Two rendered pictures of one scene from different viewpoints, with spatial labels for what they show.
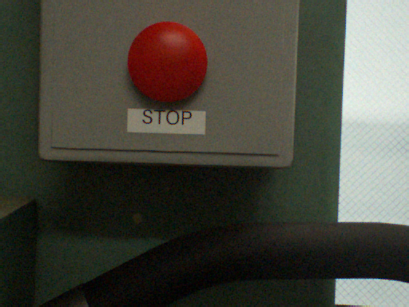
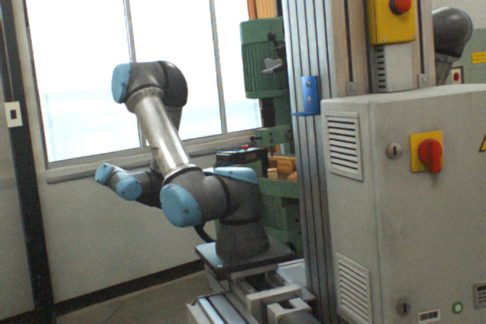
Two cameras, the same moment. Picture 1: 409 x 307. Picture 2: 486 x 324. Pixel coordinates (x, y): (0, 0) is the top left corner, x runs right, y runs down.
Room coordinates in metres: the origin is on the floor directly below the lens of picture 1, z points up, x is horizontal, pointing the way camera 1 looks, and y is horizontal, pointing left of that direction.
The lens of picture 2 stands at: (-1.13, 1.86, 1.30)
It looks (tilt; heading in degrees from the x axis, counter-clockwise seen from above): 7 degrees down; 320
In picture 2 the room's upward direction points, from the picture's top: 6 degrees counter-clockwise
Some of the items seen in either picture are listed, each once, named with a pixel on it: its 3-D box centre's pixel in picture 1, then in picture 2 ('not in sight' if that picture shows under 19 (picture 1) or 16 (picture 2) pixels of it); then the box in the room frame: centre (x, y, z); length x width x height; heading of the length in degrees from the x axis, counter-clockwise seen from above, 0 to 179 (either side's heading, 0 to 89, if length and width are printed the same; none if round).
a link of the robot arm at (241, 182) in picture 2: not in sight; (234, 190); (0.00, 0.94, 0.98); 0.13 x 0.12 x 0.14; 84
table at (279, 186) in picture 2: not in sight; (254, 180); (0.48, 0.45, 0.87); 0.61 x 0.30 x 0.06; 1
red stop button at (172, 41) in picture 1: (167, 61); not in sight; (0.31, 0.02, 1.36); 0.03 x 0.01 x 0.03; 91
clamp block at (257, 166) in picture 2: not in sight; (237, 173); (0.48, 0.53, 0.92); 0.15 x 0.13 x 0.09; 1
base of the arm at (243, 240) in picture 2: not in sight; (241, 231); (0.00, 0.93, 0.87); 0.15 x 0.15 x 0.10
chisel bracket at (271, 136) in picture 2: not in sight; (274, 137); (0.48, 0.32, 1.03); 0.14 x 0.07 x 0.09; 91
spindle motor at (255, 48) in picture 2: not in sight; (263, 58); (0.49, 0.34, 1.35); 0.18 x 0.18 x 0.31
